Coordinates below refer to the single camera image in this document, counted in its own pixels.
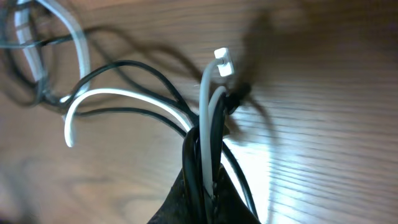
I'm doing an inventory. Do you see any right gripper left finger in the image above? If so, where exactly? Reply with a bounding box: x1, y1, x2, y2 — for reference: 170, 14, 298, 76
147, 169, 205, 224

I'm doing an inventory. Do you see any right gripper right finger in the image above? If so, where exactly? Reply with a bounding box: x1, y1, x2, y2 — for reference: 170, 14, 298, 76
214, 166, 260, 224

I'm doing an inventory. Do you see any black cable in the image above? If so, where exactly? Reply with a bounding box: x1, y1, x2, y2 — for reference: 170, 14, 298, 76
0, 0, 259, 224

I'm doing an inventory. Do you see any white cable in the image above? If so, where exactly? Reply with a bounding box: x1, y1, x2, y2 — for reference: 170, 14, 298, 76
14, 0, 249, 206

